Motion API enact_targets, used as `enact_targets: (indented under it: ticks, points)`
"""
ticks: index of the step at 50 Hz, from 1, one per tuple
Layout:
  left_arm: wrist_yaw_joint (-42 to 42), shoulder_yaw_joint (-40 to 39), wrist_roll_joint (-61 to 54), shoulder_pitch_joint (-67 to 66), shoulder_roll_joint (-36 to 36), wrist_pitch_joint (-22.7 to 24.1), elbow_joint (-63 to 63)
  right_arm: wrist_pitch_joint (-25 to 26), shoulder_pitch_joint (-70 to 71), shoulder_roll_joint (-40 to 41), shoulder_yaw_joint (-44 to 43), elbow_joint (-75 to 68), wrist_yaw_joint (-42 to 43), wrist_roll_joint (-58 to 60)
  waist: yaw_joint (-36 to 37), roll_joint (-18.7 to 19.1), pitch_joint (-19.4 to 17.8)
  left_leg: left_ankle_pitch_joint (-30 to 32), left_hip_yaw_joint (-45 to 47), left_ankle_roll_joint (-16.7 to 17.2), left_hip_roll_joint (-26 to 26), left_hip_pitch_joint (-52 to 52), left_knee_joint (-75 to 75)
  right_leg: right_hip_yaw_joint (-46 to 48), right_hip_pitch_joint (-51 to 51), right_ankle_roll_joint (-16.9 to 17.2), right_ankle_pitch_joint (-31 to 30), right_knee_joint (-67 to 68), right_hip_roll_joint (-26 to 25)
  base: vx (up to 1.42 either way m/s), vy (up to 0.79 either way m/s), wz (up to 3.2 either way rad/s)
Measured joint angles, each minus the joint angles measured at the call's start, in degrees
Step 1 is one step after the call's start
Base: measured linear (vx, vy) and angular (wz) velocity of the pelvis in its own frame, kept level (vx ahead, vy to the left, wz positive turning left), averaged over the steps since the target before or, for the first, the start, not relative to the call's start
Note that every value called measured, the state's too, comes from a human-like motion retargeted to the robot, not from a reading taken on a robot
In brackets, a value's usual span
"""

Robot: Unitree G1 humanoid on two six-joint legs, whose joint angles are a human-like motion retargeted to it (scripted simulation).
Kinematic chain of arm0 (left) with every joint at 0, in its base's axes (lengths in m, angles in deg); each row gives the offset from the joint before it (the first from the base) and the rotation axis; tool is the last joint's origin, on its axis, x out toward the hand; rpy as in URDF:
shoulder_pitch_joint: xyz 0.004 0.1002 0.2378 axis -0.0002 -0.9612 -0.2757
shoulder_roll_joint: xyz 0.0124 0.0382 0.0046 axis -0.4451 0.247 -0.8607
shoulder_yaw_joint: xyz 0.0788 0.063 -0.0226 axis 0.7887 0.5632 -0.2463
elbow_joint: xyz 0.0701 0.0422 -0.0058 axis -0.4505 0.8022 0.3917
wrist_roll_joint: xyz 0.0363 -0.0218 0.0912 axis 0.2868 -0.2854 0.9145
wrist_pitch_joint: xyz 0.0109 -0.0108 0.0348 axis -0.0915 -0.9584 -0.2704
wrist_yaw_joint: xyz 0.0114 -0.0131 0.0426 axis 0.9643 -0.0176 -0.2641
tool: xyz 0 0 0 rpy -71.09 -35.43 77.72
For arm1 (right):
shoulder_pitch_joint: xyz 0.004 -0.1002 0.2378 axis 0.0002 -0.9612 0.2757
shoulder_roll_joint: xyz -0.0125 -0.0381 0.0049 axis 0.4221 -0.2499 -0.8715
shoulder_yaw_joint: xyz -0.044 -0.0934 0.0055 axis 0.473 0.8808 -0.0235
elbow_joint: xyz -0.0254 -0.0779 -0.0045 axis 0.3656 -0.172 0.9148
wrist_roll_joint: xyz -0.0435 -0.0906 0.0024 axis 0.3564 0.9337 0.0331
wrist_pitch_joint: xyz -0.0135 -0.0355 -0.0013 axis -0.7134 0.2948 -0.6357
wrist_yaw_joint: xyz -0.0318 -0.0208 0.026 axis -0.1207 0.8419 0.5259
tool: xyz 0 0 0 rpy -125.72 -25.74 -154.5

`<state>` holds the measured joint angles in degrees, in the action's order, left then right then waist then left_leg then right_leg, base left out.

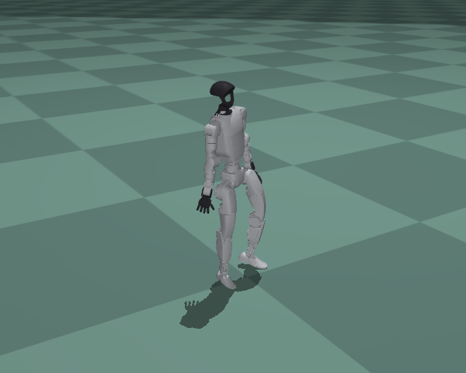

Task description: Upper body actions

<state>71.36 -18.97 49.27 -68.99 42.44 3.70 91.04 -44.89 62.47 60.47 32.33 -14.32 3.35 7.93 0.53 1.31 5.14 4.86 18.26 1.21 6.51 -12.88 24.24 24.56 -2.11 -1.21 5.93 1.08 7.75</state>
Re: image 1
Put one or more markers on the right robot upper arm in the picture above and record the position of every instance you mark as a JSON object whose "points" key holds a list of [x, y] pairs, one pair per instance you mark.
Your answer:
{"points": [[211, 132]]}

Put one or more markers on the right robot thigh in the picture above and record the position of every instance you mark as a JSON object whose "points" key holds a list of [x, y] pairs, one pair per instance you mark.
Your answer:
{"points": [[228, 208]]}

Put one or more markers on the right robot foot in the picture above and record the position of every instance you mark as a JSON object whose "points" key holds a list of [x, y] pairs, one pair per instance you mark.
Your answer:
{"points": [[226, 281]]}

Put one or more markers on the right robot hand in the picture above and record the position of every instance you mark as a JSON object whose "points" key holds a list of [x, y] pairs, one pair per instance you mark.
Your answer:
{"points": [[205, 203]]}

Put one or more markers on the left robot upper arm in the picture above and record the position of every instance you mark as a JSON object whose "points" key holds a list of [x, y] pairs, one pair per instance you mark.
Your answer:
{"points": [[244, 113]]}

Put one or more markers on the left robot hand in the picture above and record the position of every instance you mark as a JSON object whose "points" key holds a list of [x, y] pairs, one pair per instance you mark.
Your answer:
{"points": [[253, 168]]}

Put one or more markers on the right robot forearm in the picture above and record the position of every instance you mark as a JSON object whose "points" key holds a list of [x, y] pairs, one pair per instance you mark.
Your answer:
{"points": [[210, 172]]}

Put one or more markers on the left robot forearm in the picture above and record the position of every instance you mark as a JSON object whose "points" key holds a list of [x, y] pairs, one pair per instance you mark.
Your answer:
{"points": [[247, 158]]}

